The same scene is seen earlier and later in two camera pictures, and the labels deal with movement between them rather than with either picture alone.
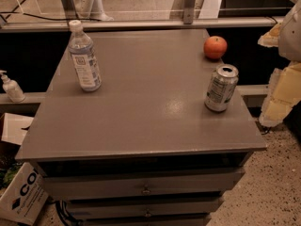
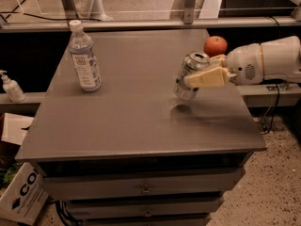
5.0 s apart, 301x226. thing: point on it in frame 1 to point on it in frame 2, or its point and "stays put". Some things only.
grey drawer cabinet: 143,149 stays put
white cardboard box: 24,194 stays put
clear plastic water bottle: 82,52 stays put
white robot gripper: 292,39 to 245,63
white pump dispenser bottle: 12,88 stays put
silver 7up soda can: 221,87 to 189,64
